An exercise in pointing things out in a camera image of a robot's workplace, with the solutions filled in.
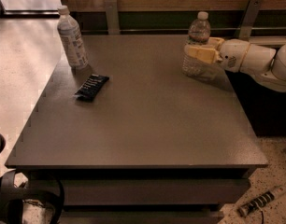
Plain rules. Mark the dark rxbar blueberry wrapper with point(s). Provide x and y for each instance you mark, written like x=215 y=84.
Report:
x=90 y=88

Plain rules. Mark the clear plastic water bottle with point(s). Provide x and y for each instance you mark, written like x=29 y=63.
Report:
x=198 y=35

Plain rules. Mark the white labelled plastic bottle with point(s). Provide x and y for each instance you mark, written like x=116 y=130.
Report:
x=70 y=34

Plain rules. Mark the black chair with cables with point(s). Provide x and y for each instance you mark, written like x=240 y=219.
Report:
x=12 y=198

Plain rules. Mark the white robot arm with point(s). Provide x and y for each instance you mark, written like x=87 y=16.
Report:
x=265 y=65

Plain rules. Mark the left metal wall bracket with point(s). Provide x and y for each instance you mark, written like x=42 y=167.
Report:
x=111 y=9

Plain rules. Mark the metal wall bracket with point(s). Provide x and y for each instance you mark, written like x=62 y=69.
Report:
x=250 y=14
x=111 y=9

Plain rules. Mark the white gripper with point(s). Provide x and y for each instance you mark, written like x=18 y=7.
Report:
x=232 y=57

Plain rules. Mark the right metal wall bracket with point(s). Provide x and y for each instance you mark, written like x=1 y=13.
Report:
x=250 y=14

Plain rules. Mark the striped tube on floor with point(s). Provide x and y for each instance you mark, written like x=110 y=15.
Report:
x=261 y=201

